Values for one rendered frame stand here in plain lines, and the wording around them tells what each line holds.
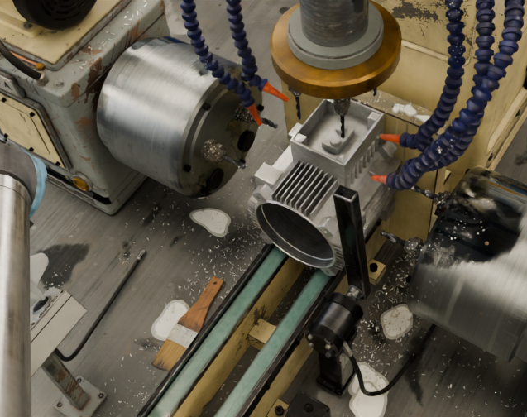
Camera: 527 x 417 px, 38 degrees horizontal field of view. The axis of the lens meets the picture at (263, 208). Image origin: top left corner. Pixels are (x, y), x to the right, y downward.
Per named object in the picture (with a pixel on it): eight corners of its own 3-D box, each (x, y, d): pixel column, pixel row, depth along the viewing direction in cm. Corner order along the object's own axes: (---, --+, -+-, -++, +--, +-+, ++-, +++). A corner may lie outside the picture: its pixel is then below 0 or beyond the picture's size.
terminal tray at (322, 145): (329, 118, 131) (328, 89, 125) (385, 143, 127) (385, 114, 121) (290, 167, 126) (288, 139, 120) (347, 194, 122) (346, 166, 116)
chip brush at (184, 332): (208, 275, 148) (207, 272, 147) (230, 285, 146) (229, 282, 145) (150, 365, 138) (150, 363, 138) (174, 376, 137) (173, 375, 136)
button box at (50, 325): (70, 306, 123) (47, 285, 121) (88, 310, 118) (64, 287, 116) (-4, 394, 116) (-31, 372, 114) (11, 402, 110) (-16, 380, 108)
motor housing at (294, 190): (313, 164, 145) (308, 95, 130) (402, 206, 138) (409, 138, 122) (252, 241, 137) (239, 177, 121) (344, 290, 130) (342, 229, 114)
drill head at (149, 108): (142, 76, 164) (112, -19, 143) (286, 141, 150) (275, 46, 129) (64, 156, 153) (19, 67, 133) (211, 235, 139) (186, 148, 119)
